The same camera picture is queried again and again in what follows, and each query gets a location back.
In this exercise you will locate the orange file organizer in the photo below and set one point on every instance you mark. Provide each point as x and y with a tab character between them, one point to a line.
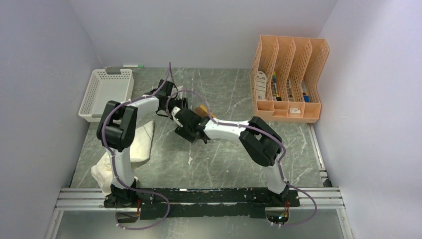
284	77

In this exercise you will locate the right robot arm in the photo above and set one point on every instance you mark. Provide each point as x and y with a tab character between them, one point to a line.
261	142

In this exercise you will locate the green white marker pen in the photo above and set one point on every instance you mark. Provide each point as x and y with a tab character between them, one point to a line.
133	66

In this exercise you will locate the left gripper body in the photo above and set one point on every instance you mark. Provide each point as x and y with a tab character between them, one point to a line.
176	102

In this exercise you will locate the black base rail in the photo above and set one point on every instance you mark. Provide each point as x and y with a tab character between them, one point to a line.
153	203

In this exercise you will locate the cream white towel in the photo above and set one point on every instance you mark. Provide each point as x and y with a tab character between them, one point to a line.
139	153

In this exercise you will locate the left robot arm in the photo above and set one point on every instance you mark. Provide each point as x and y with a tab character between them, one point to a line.
116	132

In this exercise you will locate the yellow brown bear towel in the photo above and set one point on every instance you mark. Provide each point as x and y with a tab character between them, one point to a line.
202	111

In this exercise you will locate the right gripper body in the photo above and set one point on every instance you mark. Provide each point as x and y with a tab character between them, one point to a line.
186	133

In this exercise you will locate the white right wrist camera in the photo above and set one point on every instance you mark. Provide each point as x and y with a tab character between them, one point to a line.
174	113

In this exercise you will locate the white plastic basket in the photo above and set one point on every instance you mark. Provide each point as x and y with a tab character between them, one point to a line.
104	85

